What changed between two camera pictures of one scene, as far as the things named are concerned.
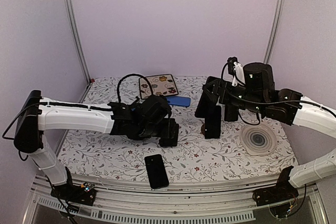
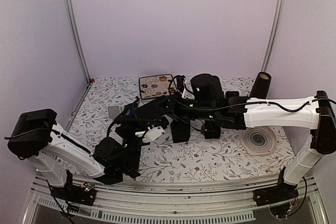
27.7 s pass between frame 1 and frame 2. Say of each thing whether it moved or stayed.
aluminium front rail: stayed
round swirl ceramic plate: stayed
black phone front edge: moved
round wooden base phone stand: stayed
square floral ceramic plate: stayed
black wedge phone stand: moved
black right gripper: moved
